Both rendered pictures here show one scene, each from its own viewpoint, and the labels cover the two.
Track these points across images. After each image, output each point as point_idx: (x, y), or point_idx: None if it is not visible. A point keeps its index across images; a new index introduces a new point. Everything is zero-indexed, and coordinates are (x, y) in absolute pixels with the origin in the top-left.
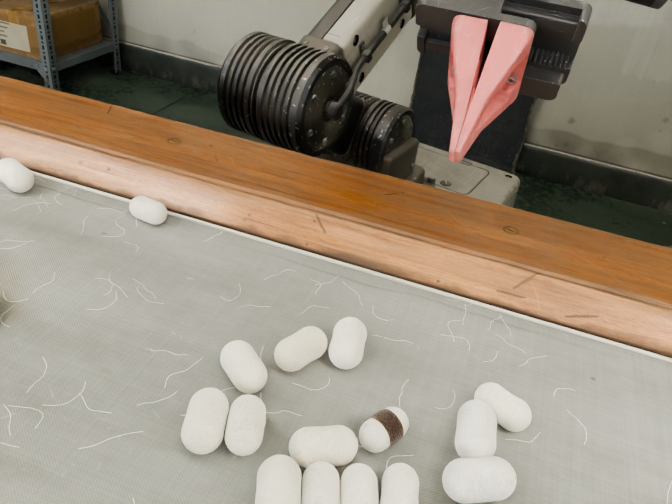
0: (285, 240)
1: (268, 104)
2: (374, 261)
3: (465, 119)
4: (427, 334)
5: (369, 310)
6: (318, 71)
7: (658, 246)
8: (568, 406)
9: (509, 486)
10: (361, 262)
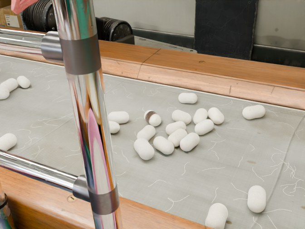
0: (1, 53)
1: (36, 19)
2: (23, 56)
3: (13, 0)
4: (24, 71)
5: (11, 67)
6: (50, 4)
7: (123, 43)
8: (50, 83)
9: (2, 92)
10: (20, 57)
